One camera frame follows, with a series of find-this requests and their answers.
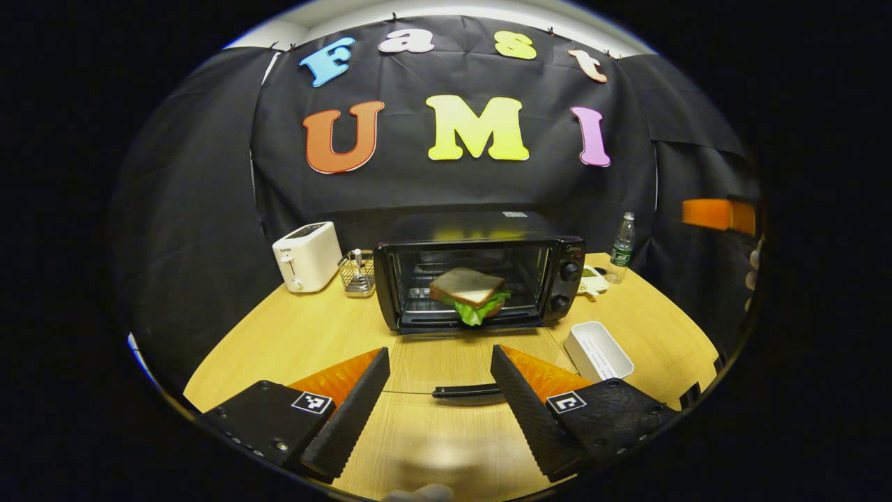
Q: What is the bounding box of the white rectangular tray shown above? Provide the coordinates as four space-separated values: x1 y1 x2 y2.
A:
564 321 635 382

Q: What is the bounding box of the lettuce sandwich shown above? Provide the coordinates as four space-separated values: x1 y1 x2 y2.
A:
429 266 512 327

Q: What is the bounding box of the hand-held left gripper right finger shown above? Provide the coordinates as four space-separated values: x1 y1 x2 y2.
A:
490 344 678 483

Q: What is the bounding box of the black electric oven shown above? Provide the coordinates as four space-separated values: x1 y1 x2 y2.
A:
374 211 586 409

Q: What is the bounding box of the small wire basket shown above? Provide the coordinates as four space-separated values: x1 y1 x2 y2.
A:
338 249 377 298

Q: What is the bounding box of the white toaster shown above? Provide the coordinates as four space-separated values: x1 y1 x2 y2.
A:
272 222 344 294

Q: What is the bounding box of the clear plastic water bottle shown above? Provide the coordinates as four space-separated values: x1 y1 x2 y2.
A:
605 212 636 284

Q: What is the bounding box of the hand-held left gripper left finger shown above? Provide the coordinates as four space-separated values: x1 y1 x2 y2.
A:
201 347 391 483

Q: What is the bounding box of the white compartment plate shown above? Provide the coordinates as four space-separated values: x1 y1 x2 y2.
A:
578 265 609 297

